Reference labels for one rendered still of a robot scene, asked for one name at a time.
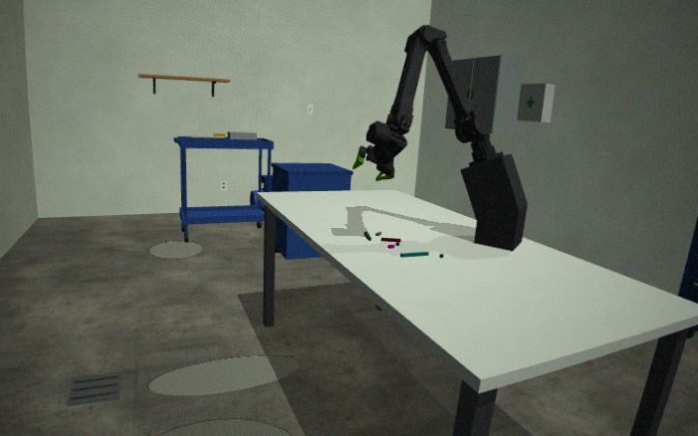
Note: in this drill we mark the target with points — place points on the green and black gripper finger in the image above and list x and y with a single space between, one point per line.
382 177
358 161

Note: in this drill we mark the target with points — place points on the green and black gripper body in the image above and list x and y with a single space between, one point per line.
383 160

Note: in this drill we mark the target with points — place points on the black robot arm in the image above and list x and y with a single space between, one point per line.
389 135

